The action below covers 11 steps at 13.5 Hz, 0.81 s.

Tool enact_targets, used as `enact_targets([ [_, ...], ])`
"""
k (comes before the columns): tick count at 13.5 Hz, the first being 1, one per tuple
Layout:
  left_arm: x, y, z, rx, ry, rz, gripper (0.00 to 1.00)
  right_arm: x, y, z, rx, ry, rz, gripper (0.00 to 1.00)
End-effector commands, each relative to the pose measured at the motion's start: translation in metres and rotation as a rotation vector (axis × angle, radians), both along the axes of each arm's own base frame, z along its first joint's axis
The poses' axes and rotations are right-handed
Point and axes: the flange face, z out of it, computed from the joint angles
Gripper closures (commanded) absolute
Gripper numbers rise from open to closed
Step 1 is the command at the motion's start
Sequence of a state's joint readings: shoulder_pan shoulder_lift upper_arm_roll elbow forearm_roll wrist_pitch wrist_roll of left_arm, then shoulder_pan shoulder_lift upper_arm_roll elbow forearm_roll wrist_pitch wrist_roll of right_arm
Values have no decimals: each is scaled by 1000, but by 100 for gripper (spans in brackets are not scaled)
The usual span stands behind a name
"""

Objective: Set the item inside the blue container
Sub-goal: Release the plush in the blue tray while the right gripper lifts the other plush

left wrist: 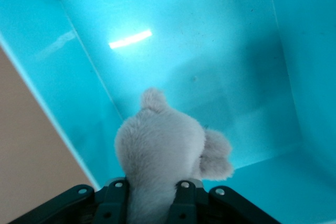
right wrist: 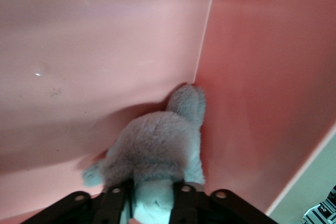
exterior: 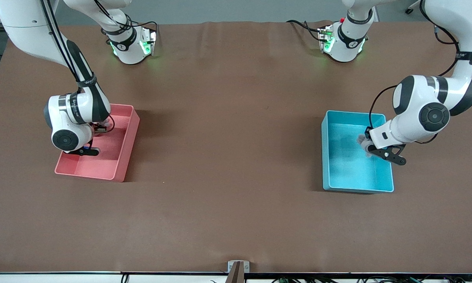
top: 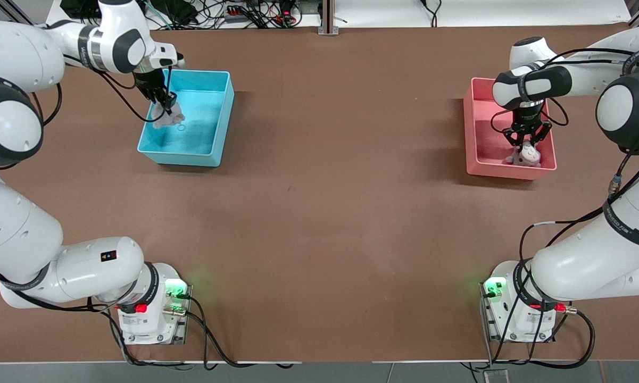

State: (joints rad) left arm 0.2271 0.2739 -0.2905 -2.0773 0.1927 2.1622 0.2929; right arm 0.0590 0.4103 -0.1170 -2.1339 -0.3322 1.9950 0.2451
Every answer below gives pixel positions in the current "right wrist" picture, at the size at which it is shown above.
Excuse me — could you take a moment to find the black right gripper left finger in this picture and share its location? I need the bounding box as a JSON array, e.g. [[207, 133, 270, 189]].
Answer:
[[25, 182, 136, 224]]

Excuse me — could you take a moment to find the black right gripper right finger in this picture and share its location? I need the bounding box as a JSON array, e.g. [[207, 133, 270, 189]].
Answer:
[[169, 182, 279, 224]]

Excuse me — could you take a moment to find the grey plush toy white face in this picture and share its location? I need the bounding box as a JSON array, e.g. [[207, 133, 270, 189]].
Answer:
[[82, 83, 207, 224]]

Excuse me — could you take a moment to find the pink plastic box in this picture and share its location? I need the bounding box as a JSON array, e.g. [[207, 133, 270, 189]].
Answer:
[[0, 0, 336, 224]]

